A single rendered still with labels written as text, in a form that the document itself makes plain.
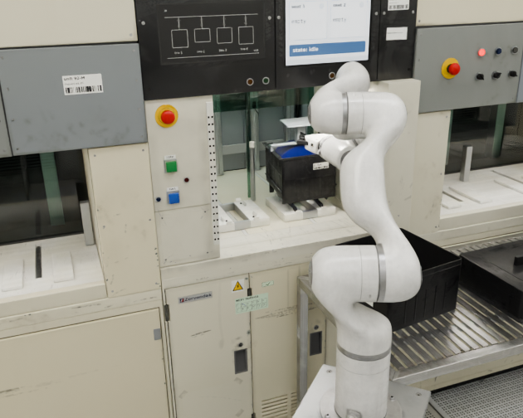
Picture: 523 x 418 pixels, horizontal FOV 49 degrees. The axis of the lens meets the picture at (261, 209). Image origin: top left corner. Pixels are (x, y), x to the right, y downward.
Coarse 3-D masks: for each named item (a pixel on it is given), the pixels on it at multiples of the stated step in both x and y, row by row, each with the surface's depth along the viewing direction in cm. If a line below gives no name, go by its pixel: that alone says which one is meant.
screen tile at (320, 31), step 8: (296, 8) 168; (304, 8) 169; (312, 8) 170; (296, 16) 169; (304, 16) 170; (312, 16) 170; (320, 16) 171; (320, 24) 172; (296, 32) 170; (304, 32) 171; (312, 32) 172; (320, 32) 173; (296, 40) 171
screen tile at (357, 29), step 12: (336, 0) 171; (348, 0) 173; (360, 0) 174; (336, 12) 173; (348, 12) 174; (360, 12) 175; (336, 24) 174; (348, 24) 175; (360, 24) 177; (336, 36) 175; (348, 36) 177
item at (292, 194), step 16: (304, 128) 212; (272, 144) 213; (288, 144) 214; (272, 160) 217; (288, 160) 206; (304, 160) 208; (320, 160) 210; (272, 176) 220; (288, 176) 209; (304, 176) 211; (320, 176) 213; (288, 192) 212; (304, 192) 214; (320, 192) 216
